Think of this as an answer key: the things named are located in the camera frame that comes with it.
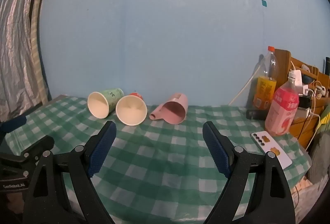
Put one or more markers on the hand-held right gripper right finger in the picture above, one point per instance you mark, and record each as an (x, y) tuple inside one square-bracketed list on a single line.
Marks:
[(216, 151)]

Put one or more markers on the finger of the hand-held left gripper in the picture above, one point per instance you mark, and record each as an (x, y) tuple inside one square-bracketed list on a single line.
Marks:
[(15, 122), (41, 144)]

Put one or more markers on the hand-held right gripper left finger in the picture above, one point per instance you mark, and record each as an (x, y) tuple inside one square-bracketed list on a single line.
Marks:
[(101, 149)]

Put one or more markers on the green paper cup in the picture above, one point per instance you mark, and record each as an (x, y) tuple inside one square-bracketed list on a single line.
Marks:
[(99, 105)]

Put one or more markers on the red paper cup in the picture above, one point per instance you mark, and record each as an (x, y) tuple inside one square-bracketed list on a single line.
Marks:
[(130, 110)]

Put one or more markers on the black rectangular device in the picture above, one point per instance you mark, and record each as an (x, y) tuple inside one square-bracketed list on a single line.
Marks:
[(255, 114)]

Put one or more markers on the green checkered tablecloth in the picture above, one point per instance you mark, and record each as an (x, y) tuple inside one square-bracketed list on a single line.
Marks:
[(159, 162)]

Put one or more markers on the white smartphone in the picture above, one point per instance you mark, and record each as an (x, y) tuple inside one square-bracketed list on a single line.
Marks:
[(281, 154)]

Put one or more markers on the silver grey curtain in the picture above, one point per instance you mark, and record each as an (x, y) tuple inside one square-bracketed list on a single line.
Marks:
[(15, 46)]

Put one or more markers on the pink drink bottle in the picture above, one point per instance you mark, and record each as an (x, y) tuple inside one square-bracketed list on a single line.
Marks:
[(282, 110)]

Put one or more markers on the orange drink bottle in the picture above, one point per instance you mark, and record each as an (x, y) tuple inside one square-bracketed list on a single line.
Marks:
[(265, 87)]

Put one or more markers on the wooden desk shelf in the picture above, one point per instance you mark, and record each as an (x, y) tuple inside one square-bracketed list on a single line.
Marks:
[(306, 126)]

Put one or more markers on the black power adapter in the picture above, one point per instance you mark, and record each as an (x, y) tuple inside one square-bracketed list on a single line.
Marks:
[(305, 101)]

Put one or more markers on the grey round object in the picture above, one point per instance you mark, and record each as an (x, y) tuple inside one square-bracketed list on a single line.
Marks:
[(319, 159)]

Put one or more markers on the white charger plug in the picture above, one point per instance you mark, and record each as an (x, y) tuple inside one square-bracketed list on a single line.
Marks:
[(297, 79)]

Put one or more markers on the green wall sticker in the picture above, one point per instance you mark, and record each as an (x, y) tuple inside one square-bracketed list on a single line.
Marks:
[(264, 3)]

